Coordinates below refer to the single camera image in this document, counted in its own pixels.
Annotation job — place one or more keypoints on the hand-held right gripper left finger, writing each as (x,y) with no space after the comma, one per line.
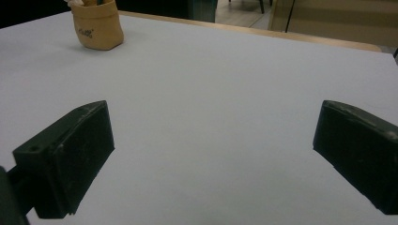
(72,162)

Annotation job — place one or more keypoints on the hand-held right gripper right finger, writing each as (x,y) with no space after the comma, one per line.
(356,156)

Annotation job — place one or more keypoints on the brown cup with small figure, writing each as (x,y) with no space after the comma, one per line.
(98,28)

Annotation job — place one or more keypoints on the beige wooden cabinet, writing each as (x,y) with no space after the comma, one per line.
(338,18)

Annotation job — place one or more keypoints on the white table mat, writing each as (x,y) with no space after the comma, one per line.
(203,109)

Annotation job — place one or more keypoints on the dark cabinet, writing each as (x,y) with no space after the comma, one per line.
(203,9)

